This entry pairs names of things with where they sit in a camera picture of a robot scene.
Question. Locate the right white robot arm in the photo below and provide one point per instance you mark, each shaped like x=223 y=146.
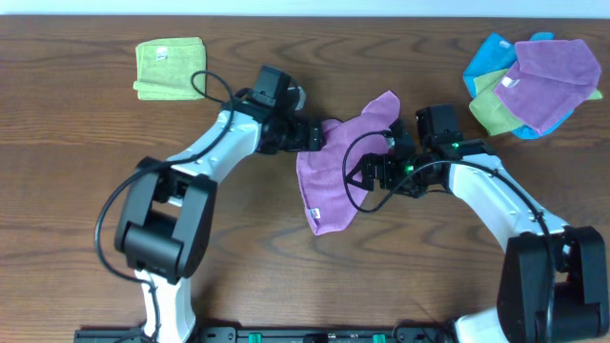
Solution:
x=553 y=285

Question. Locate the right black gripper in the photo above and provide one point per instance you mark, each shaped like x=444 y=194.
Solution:
x=370 y=171

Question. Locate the folded green cloth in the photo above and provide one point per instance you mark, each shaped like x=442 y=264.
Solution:
x=165 y=68

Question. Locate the purple cloth on pile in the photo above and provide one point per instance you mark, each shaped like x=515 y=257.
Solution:
x=549 y=80

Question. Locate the green cloth on pile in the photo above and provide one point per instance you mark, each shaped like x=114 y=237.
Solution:
x=535 y=99

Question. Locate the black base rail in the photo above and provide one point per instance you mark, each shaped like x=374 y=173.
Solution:
x=408 y=334

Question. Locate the purple cloth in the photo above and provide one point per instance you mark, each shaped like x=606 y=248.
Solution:
x=330 y=206
x=549 y=80

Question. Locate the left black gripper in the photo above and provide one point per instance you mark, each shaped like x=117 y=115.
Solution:
x=315 y=135

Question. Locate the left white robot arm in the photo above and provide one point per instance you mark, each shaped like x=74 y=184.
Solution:
x=165 y=225

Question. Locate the blue cloth on pile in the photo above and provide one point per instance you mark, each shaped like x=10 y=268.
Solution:
x=492 y=60

